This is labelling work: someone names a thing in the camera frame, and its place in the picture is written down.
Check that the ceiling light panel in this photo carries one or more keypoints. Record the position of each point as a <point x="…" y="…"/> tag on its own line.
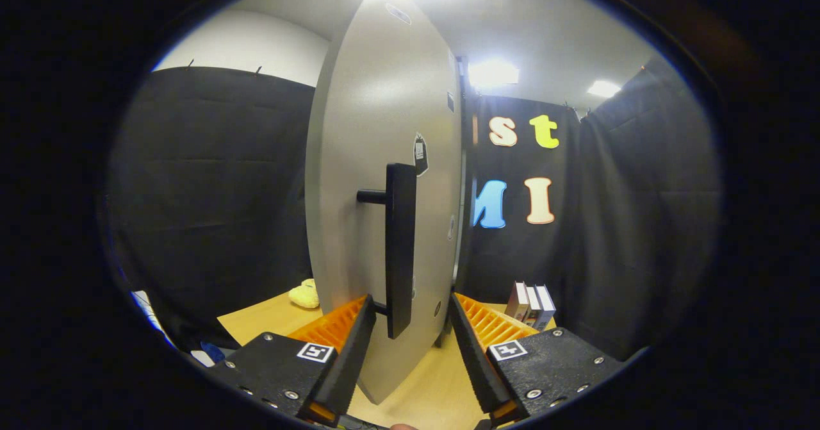
<point x="492" y="72"/>
<point x="603" y="88"/>

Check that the dark grey cabinet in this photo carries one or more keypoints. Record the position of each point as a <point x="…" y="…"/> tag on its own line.
<point x="466" y="225"/>

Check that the small blue object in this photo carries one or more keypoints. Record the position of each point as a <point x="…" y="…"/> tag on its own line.
<point x="211" y="351"/>

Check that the blue-grey book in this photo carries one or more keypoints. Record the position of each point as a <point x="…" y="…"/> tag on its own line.
<point x="546" y="308"/>

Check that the black backdrop cloth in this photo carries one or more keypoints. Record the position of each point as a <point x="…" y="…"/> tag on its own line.
<point x="211" y="193"/>

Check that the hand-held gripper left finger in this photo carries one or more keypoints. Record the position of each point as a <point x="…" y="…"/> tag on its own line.
<point x="352" y="366"/>

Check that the yellow plush toy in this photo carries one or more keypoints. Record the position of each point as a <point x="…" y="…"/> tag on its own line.
<point x="304" y="297"/>

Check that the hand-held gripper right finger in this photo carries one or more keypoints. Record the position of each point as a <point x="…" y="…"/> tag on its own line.
<point x="477" y="366"/>

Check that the beige cabinet door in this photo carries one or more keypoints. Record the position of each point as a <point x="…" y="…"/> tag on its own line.
<point x="371" y="161"/>

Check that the white book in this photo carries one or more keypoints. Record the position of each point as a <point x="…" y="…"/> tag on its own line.
<point x="533" y="308"/>

